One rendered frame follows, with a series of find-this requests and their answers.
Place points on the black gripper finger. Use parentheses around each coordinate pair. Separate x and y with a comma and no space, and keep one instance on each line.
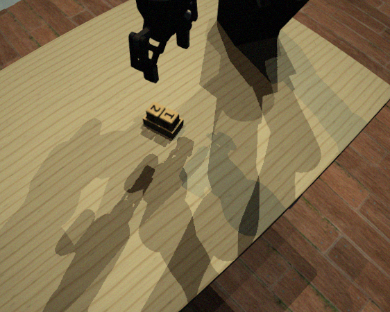
(182,34)
(139,49)

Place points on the tan wooden cube with black digit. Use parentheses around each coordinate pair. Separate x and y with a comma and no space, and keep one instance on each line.
(154,112)

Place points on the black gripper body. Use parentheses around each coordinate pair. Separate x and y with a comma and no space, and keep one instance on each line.
(157,14)

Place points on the tan shallow rectangular tray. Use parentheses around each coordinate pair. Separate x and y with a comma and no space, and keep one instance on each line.
(162,129)

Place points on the tan cube with black number 1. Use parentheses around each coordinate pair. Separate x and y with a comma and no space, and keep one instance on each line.
(169,119)

